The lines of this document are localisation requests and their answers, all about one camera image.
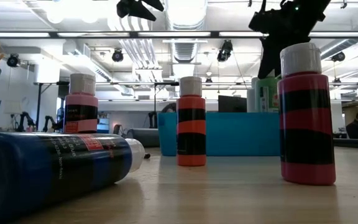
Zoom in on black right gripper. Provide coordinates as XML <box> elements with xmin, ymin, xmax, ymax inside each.
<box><xmin>248</xmin><ymin>0</ymin><xmax>333</xmax><ymax>80</ymax></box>

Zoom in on large green paint bottle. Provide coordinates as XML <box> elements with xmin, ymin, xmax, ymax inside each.
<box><xmin>254</xmin><ymin>75</ymin><xmax>281</xmax><ymax>113</ymax></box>

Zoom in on large white paint bottle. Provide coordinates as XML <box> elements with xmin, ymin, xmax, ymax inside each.
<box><xmin>246</xmin><ymin>77</ymin><xmax>258</xmax><ymax>113</ymax></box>

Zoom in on magenta paint bottle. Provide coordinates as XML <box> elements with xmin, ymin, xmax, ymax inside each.
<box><xmin>277</xmin><ymin>42</ymin><xmax>337</xmax><ymax>187</ymax></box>

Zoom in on orange paint bottle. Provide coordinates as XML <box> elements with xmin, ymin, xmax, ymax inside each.
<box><xmin>175</xmin><ymin>76</ymin><xmax>207</xmax><ymax>167</ymax></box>

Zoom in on pink paint bottle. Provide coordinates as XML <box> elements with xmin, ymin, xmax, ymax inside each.
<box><xmin>63</xmin><ymin>73</ymin><xmax>99</xmax><ymax>135</ymax></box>

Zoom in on blue paint bottle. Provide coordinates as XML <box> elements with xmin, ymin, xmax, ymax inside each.
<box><xmin>0</xmin><ymin>132</ymin><xmax>146</xmax><ymax>224</ymax></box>

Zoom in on black ceiling spotlight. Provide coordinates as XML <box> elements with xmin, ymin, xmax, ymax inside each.
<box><xmin>216</xmin><ymin>39</ymin><xmax>234</xmax><ymax>62</ymax></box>
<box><xmin>111</xmin><ymin>48</ymin><xmax>124</xmax><ymax>63</ymax></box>
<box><xmin>6</xmin><ymin>54</ymin><xmax>21</xmax><ymax>68</ymax></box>
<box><xmin>331</xmin><ymin>51</ymin><xmax>346</xmax><ymax>62</ymax></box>

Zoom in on black bar with light strips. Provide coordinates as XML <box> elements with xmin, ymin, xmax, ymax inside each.
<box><xmin>0</xmin><ymin>30</ymin><xmax>358</xmax><ymax>39</ymax></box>

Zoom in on black monitor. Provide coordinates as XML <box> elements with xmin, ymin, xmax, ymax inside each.
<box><xmin>218</xmin><ymin>95</ymin><xmax>247</xmax><ymax>113</ymax></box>

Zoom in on teal plastic bin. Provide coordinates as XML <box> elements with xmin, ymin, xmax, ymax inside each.
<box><xmin>157</xmin><ymin>111</ymin><xmax>281</xmax><ymax>157</ymax></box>

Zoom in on dark desk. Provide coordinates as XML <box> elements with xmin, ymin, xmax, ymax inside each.
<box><xmin>333</xmin><ymin>138</ymin><xmax>358</xmax><ymax>149</ymax></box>

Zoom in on grey cylinder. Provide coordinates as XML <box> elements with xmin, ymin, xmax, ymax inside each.
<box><xmin>126</xmin><ymin>128</ymin><xmax>160</xmax><ymax>148</ymax></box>

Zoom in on white ceiling air duct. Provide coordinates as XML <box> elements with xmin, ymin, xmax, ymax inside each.
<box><xmin>165</xmin><ymin>0</ymin><xmax>209</xmax><ymax>78</ymax></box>

